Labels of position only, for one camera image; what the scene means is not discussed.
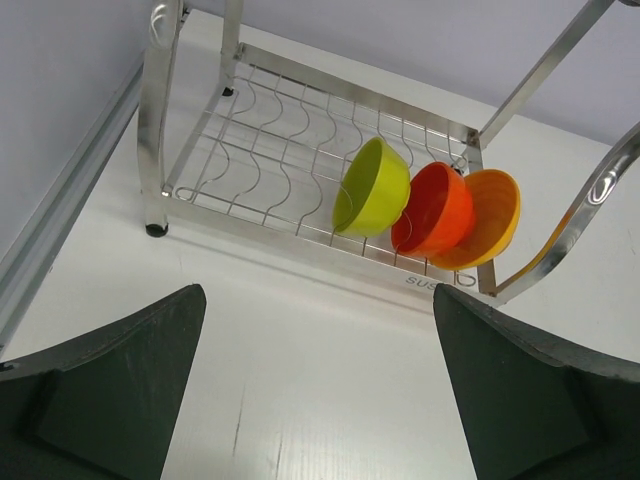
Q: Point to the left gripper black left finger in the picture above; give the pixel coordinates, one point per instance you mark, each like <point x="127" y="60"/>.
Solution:
<point x="102" y="405"/>

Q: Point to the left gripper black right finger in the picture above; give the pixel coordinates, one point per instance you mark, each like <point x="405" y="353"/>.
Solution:
<point x="534" y="405"/>

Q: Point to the steel two-tier dish rack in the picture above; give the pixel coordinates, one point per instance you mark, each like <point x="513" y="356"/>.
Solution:
<point x="266" y="158"/>

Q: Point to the yellow orange bowl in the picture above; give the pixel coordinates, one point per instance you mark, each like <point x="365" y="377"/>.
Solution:
<point x="497" y="205"/>

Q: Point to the red orange bowl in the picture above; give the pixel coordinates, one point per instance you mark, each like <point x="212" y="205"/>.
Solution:
<point x="438" y="216"/>

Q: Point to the lime green bowl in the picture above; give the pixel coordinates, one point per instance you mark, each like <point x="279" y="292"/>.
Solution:
<point x="374" y="191"/>

